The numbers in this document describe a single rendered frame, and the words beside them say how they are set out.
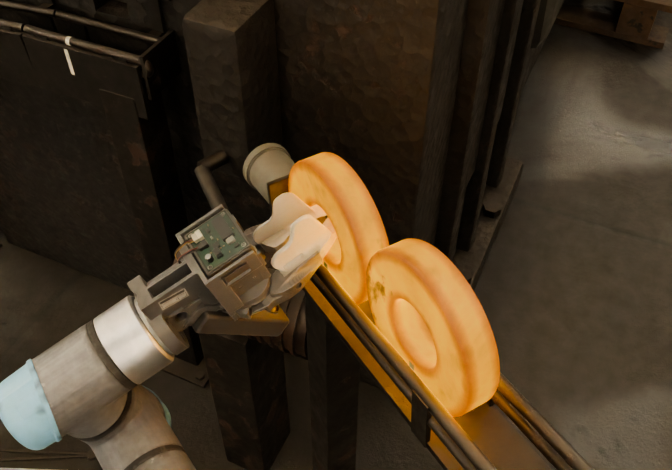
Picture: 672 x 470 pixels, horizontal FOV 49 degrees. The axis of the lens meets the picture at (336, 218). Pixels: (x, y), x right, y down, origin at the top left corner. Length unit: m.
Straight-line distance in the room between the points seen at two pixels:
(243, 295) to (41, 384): 0.19
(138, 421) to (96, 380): 0.09
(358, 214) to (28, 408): 0.34
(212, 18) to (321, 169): 0.28
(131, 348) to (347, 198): 0.24
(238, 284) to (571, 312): 1.06
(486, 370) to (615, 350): 1.02
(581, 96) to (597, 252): 0.61
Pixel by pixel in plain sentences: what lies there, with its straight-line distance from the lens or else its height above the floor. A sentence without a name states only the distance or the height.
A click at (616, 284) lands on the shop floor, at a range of 1.73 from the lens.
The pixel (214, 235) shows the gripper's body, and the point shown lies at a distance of 0.68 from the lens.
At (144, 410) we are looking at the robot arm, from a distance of 0.78.
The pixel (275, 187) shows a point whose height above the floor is 0.71.
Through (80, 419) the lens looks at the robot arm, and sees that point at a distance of 0.73.
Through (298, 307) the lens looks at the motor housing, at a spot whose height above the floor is 0.52.
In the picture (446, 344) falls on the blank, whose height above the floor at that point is 0.76.
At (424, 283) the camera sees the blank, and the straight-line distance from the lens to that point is 0.58.
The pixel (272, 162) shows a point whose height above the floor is 0.69.
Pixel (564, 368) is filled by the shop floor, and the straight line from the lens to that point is 1.55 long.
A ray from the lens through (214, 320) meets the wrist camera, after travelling 0.71.
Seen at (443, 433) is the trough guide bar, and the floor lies 0.69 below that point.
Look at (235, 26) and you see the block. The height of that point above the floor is 0.80.
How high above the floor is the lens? 1.24
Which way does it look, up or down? 45 degrees down
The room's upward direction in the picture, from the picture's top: straight up
